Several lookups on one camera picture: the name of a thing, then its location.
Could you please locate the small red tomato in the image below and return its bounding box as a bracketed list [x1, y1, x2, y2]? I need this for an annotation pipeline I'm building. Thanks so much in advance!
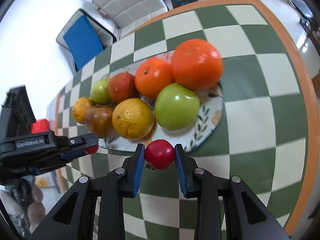
[145, 139, 175, 170]
[84, 144, 99, 154]

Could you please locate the yellow lemon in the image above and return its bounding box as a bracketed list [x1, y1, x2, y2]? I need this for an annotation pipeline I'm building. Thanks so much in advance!
[72, 97, 95, 125]

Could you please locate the red brown apple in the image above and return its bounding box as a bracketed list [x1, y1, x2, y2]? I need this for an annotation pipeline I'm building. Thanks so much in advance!
[85, 105, 116, 139]

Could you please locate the green apple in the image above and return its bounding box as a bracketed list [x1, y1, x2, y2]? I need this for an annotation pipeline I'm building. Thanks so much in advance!
[91, 79, 112, 105]
[155, 83, 201, 132]

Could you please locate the yellow orange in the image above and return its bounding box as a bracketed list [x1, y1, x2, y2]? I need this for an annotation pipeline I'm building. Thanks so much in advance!
[112, 98, 155, 140]

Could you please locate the dark orange fruit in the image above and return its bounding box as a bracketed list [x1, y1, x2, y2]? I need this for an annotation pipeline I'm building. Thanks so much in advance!
[108, 73, 138, 103]

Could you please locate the bright orange mandarin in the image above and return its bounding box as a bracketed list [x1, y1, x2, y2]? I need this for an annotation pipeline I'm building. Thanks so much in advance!
[135, 57, 175, 99]

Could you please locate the red plastic bag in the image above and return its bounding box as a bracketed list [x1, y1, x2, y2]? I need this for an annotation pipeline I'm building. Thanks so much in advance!
[31, 119, 50, 134]

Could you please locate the blue cushion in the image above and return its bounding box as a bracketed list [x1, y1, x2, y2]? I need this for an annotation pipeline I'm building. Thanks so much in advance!
[63, 15, 103, 71]

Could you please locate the floral oval plate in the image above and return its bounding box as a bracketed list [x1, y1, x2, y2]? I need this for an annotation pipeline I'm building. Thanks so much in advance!
[92, 50, 224, 155]

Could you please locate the white padded chair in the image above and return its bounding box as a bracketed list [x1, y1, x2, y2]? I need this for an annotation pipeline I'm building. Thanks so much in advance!
[91, 0, 169, 28]

